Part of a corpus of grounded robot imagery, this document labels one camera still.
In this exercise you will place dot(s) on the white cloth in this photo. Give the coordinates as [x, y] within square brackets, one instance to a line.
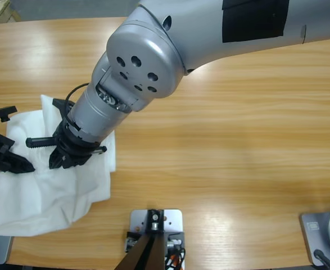
[41, 202]

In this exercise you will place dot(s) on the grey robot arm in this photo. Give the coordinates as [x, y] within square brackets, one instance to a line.
[195, 56]

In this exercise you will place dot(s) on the orange clamp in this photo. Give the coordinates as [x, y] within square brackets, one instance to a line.
[175, 257]

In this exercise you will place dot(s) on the dark camera post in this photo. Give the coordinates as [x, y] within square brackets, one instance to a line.
[145, 253]

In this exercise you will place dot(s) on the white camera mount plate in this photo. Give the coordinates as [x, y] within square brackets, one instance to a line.
[173, 222]

